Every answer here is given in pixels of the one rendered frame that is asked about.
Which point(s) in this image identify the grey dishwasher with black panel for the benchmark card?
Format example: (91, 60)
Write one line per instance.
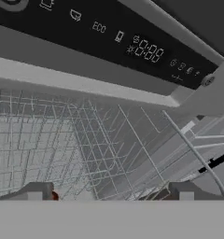
(110, 46)

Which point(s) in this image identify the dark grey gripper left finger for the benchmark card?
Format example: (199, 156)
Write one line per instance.
(36, 189)

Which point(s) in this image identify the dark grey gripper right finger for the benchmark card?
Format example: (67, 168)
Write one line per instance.
(185, 189)

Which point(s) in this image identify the small red-brown object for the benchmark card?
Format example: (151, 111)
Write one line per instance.
(55, 195)

